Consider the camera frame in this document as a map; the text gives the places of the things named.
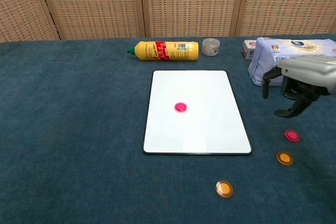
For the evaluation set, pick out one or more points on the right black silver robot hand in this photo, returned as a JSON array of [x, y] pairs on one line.
[[307, 69]]

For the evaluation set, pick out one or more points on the orange token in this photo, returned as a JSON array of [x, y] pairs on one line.
[[224, 189], [284, 158]]

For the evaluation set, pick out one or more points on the orange token bottom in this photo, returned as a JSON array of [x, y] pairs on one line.
[[224, 189]]

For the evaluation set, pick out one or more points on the white magnetic board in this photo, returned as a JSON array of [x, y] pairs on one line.
[[197, 129]]

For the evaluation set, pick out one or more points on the pale blue tissue pack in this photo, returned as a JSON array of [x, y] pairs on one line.
[[267, 53]]

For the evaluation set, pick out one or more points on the white toothpaste box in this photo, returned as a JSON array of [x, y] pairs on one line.
[[248, 49]]

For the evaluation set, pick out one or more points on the small clear plastic jar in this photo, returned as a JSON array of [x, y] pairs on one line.
[[210, 47]]

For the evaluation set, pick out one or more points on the woven bamboo folding screen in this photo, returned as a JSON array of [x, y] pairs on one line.
[[183, 3]]

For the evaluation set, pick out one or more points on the yellow bottle with green cap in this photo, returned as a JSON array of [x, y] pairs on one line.
[[168, 51]]

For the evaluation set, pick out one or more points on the dark teal table cloth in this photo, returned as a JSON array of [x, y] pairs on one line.
[[73, 129]]

